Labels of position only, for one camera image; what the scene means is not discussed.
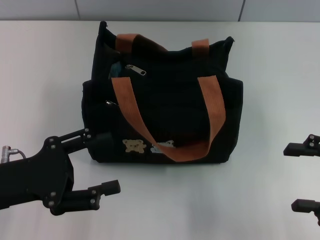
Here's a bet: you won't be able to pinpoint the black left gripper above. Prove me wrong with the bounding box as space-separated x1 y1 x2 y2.
0 127 122 216

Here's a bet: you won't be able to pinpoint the black fabric bag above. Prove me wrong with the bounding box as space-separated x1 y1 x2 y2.
81 20 245 165

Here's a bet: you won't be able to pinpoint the large silver zipper pull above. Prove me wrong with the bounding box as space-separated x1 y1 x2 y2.
124 64 148 77

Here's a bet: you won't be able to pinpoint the left gripper connector cable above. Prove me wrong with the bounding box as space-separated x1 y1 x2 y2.
0 146 27 164

